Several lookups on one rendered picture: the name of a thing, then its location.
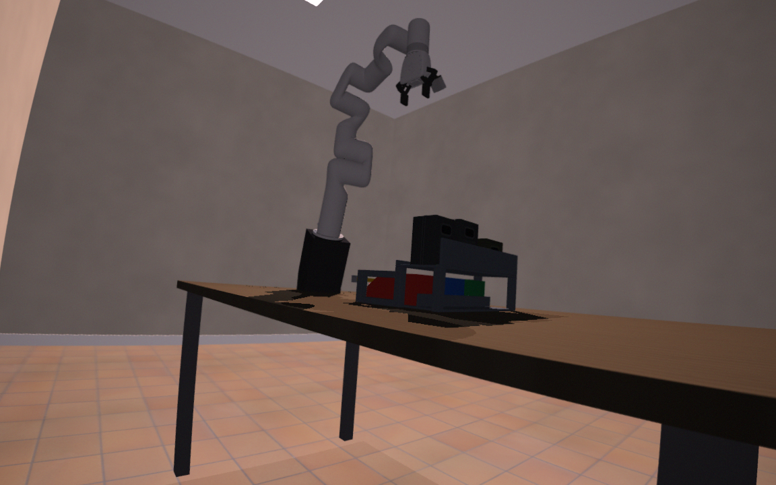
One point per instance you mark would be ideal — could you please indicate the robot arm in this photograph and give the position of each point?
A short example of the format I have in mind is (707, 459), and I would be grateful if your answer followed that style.
(356, 166)

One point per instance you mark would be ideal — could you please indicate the dark grey metal shelf rack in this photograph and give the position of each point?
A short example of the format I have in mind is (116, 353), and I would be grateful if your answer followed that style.
(454, 255)

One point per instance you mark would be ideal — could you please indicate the olive green case with orange latches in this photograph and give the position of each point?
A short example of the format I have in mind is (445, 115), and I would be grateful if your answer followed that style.
(490, 244)

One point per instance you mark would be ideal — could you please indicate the blue bin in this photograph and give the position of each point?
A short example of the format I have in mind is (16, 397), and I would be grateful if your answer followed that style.
(454, 286)

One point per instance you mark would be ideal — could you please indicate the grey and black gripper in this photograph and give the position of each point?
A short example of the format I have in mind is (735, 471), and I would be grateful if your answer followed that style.
(416, 70)

